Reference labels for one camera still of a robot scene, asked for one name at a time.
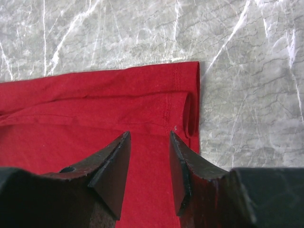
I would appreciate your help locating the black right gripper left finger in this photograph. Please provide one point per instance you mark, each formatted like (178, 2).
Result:
(87, 194)

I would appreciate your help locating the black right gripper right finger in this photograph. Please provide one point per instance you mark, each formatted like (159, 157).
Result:
(206, 196)

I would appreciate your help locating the red t shirt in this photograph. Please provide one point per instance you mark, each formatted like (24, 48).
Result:
(49, 123)

